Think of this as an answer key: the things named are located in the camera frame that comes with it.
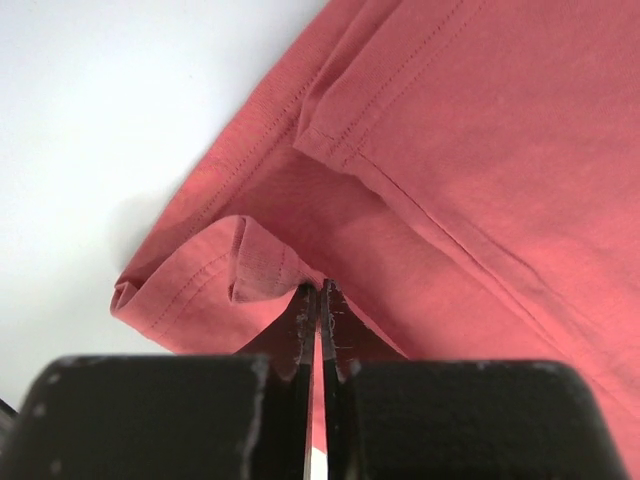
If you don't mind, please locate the pink t shirt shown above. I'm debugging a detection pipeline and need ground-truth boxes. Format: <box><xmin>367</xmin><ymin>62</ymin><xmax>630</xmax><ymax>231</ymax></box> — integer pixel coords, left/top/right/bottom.
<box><xmin>110</xmin><ymin>1</ymin><xmax>639</xmax><ymax>478</ymax></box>

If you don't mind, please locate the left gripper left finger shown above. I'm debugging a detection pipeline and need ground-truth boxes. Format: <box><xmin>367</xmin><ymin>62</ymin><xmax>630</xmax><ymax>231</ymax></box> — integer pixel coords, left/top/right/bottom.
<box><xmin>244</xmin><ymin>284</ymin><xmax>318</xmax><ymax>479</ymax></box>

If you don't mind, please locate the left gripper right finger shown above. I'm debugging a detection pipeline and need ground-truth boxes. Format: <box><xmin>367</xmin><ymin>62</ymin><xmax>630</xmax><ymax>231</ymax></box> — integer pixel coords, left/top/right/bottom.
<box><xmin>319</xmin><ymin>280</ymin><xmax>400</xmax><ymax>480</ymax></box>

